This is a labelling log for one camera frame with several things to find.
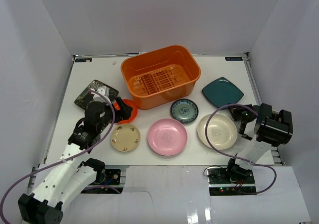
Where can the cream white round plate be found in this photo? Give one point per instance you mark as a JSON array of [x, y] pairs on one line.
[[222, 131]]

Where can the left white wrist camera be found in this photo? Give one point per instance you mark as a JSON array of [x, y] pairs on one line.
[[104, 91]]

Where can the beige floral round plate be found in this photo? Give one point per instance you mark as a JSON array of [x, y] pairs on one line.
[[125, 137]]

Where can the orange plastic bin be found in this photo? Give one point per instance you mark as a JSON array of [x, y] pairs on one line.
[[160, 76]]

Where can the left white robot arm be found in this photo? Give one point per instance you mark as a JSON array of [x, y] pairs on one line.
[[75, 169]]

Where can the teal square plate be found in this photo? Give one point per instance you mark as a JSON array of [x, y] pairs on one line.
[[222, 92]]

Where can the pink round plate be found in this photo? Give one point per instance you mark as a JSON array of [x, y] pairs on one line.
[[167, 137]]

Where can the black floral square plate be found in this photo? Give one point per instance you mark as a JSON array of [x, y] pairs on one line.
[[85, 98]]

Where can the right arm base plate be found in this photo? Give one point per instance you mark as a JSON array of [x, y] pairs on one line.
[[221, 184]]

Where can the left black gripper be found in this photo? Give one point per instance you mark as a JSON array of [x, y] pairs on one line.
[[120, 109]]

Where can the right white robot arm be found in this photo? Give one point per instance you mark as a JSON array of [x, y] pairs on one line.
[[268, 128]]

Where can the small orange round plate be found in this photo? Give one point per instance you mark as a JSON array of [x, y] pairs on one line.
[[134, 112]]

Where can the blue floral patterned plate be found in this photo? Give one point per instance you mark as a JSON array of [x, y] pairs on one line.
[[184, 110]]

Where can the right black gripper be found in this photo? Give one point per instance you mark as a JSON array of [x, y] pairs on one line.
[[236, 112]]

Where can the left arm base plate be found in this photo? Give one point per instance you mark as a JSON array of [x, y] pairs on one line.
[[108, 183]]

